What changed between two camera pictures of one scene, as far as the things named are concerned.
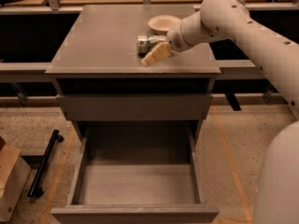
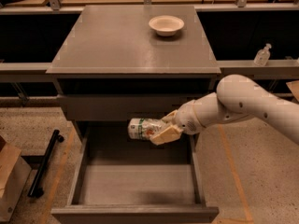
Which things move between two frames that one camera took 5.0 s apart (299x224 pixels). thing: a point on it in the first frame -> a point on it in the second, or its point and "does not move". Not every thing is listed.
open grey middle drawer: x=136 y=174 does not move
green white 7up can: x=144 y=43 -> x=143 y=128
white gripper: x=175 y=40 -> x=186 y=119
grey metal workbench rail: x=231 y=67 does not move
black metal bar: x=35 y=189 does not move
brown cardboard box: x=14 y=172 does not move
